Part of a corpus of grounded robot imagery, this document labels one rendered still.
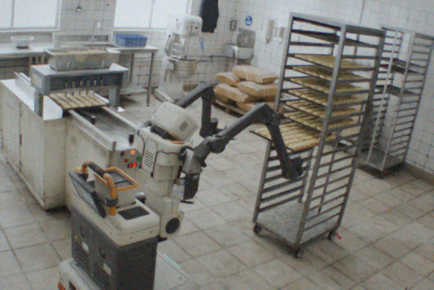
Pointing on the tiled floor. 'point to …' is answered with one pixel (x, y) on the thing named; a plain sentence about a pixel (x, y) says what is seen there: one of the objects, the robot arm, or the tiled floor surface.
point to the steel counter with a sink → (80, 46)
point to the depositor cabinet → (36, 144)
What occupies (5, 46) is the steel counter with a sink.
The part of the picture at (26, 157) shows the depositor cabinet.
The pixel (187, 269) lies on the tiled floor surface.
